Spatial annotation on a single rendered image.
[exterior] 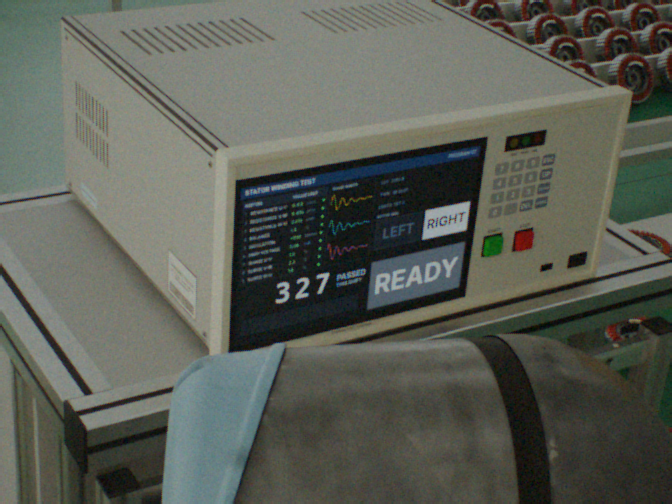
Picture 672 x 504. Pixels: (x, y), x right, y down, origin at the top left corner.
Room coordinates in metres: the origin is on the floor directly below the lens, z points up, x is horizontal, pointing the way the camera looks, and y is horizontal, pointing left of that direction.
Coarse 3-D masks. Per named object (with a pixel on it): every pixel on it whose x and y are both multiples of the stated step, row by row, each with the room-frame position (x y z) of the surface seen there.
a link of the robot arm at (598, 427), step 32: (544, 352) 0.44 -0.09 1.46; (576, 352) 0.45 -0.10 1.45; (544, 384) 0.42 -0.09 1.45; (576, 384) 0.42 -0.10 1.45; (608, 384) 0.43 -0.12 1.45; (544, 416) 0.41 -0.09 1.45; (576, 416) 0.41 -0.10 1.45; (608, 416) 0.42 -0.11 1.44; (640, 416) 0.43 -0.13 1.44; (576, 448) 0.40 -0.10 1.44; (608, 448) 0.40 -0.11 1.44; (640, 448) 0.41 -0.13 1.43; (576, 480) 0.39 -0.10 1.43; (608, 480) 0.40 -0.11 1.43; (640, 480) 0.40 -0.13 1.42
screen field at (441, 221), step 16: (448, 208) 1.04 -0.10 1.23; (464, 208) 1.05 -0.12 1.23; (384, 224) 1.00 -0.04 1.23; (400, 224) 1.01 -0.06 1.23; (416, 224) 1.02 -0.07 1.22; (432, 224) 1.03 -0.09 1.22; (448, 224) 1.04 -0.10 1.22; (464, 224) 1.05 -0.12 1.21; (384, 240) 1.00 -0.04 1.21; (400, 240) 1.01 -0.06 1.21; (416, 240) 1.02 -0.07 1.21
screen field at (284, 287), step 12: (312, 276) 0.96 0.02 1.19; (324, 276) 0.97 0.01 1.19; (276, 288) 0.94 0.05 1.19; (288, 288) 0.95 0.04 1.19; (300, 288) 0.96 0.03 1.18; (312, 288) 0.96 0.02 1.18; (324, 288) 0.97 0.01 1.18; (276, 300) 0.94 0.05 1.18; (288, 300) 0.95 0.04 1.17; (300, 300) 0.96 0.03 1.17
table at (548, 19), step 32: (480, 0) 3.02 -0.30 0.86; (512, 0) 3.24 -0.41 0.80; (544, 0) 3.13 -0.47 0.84; (576, 0) 3.18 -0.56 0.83; (608, 0) 3.27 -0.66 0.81; (640, 0) 3.30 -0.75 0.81; (512, 32) 2.86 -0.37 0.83; (544, 32) 2.93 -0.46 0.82; (576, 32) 3.02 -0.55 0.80; (608, 32) 2.86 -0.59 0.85; (576, 64) 2.60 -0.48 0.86; (640, 64) 2.69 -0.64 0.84; (640, 96) 2.66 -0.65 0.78; (640, 128) 2.55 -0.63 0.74; (640, 160) 3.74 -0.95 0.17
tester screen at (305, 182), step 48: (288, 192) 0.95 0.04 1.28; (336, 192) 0.97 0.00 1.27; (384, 192) 1.00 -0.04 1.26; (432, 192) 1.03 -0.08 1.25; (240, 240) 0.92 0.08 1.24; (288, 240) 0.95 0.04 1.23; (336, 240) 0.97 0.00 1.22; (432, 240) 1.03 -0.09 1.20; (240, 288) 0.92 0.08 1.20; (336, 288) 0.98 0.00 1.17
